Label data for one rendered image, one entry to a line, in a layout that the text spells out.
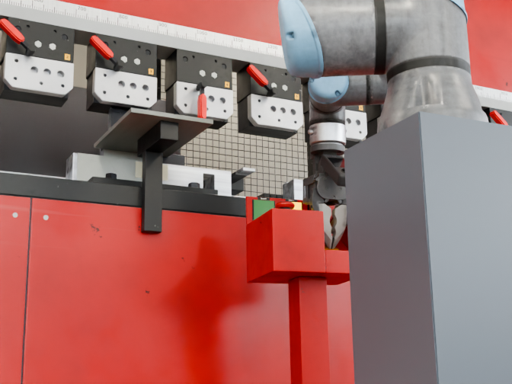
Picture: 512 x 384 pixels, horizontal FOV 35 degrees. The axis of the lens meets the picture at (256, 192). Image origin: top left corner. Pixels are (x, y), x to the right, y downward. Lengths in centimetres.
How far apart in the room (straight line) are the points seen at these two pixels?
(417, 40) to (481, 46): 146
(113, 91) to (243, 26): 41
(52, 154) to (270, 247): 104
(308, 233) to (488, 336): 61
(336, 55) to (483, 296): 38
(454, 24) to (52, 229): 90
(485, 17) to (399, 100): 157
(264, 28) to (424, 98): 110
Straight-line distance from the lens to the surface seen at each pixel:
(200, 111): 193
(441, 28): 114
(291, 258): 152
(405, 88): 111
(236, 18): 212
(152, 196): 173
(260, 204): 169
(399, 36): 114
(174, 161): 194
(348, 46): 114
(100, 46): 190
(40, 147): 240
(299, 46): 114
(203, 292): 176
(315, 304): 158
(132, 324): 169
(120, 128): 174
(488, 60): 259
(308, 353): 157
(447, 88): 110
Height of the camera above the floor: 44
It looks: 14 degrees up
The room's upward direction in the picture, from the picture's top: 1 degrees counter-clockwise
